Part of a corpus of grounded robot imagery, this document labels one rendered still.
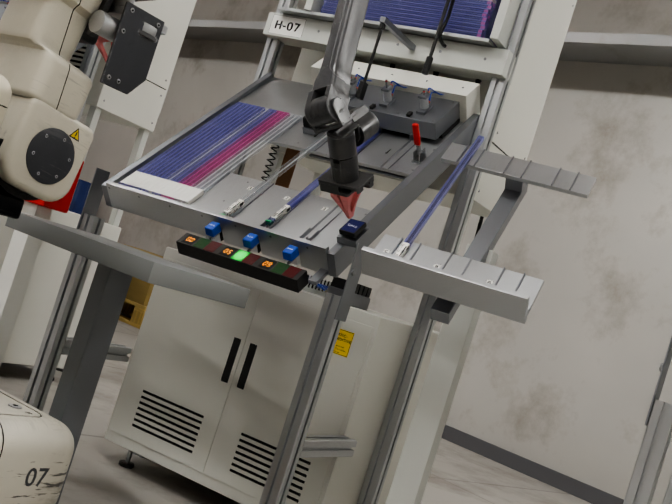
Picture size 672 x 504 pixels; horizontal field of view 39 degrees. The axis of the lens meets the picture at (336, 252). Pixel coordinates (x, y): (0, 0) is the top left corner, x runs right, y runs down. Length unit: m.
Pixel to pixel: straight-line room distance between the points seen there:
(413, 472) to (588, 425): 3.23
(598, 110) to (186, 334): 3.56
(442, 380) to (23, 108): 1.00
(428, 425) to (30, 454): 0.82
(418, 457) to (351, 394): 0.35
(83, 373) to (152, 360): 0.63
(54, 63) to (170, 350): 1.08
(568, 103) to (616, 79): 0.31
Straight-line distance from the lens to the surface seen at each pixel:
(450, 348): 2.04
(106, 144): 9.26
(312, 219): 2.19
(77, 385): 2.07
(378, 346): 2.36
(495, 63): 2.57
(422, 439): 2.06
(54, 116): 1.81
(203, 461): 2.56
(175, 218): 2.32
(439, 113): 2.48
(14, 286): 2.83
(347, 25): 2.02
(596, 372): 5.25
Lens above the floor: 0.66
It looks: 2 degrees up
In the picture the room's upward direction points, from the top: 18 degrees clockwise
